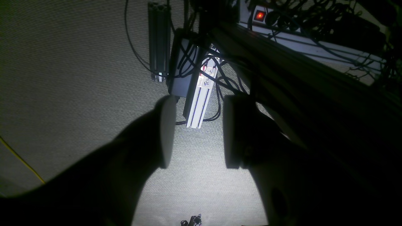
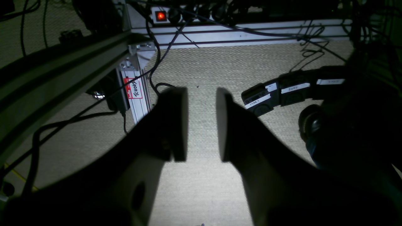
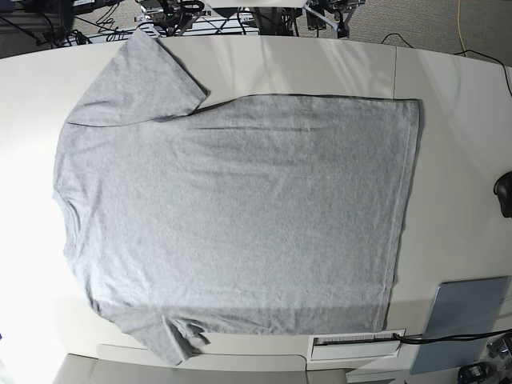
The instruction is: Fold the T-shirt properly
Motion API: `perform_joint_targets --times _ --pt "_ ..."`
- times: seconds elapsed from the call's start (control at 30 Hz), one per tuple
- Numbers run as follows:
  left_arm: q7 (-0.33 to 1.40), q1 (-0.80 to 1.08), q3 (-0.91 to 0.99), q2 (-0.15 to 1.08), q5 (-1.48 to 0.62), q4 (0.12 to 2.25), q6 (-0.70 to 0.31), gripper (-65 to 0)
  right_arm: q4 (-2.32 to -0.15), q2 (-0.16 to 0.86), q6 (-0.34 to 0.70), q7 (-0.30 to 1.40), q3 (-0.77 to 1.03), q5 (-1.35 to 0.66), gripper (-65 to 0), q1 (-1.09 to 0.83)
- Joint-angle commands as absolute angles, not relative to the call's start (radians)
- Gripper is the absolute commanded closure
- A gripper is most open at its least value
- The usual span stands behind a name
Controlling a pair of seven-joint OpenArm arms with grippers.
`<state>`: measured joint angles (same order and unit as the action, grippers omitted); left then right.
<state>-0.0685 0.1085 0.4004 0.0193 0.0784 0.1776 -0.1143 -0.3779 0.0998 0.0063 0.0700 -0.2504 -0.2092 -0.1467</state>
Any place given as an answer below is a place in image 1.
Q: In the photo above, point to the black aluminium extrusion bar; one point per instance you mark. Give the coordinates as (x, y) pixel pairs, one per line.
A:
(159, 18)

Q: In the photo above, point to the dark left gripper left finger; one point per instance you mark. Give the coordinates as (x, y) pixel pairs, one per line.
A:
(103, 188)

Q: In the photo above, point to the silver aluminium extrusion bar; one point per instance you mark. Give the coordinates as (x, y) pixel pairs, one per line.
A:
(200, 90)

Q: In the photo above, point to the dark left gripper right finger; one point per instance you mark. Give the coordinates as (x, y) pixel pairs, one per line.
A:
(303, 188)

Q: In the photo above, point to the grey power adapter box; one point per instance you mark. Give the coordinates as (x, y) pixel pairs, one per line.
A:
(184, 56)

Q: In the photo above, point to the white power strip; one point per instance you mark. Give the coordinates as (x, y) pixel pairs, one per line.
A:
(328, 31)

